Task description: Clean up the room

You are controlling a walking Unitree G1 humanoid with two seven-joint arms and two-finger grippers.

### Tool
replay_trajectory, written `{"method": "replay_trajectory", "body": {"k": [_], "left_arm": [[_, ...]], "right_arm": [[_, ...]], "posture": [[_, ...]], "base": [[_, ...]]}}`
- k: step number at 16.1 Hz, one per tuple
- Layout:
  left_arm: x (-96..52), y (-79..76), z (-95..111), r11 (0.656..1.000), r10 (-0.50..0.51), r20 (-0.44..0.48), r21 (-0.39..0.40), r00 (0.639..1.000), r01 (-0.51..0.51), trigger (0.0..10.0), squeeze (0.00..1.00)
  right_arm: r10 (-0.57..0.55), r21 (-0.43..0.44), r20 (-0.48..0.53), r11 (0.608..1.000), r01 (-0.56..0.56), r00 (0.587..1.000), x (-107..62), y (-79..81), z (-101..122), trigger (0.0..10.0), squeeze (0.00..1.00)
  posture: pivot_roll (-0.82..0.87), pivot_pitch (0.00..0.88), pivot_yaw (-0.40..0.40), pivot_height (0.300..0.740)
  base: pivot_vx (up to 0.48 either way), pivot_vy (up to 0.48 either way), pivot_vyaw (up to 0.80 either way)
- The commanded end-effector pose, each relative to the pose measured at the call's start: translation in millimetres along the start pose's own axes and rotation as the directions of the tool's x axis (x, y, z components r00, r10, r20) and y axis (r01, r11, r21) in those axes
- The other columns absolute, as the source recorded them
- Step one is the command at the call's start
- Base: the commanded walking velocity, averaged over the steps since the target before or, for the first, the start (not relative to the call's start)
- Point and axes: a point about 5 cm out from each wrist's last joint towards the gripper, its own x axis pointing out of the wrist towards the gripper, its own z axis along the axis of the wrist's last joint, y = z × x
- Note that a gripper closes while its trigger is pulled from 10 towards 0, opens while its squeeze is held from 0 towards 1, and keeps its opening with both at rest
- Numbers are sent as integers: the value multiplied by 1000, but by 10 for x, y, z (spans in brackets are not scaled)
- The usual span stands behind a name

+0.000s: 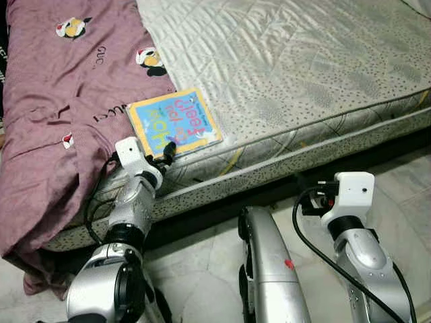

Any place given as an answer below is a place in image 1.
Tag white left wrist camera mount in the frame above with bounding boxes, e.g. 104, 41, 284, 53
113, 137, 164, 189

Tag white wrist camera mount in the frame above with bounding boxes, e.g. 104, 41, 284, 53
321, 171, 376, 229
113, 137, 164, 189

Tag white quilted mattress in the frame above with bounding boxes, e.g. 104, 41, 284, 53
40, 0, 431, 253

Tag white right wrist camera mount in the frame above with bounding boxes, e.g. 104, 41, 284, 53
321, 171, 376, 229

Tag yellow blue children's book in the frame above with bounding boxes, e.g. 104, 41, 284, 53
126, 87, 224, 160

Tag mauve cartoon print blanket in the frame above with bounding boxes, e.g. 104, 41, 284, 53
0, 0, 181, 298

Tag dark bed base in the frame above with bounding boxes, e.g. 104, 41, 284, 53
138, 127, 431, 236

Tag robot right leg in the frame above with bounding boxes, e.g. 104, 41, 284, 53
237, 205, 312, 323

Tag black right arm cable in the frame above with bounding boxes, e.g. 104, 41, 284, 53
292, 188, 418, 323

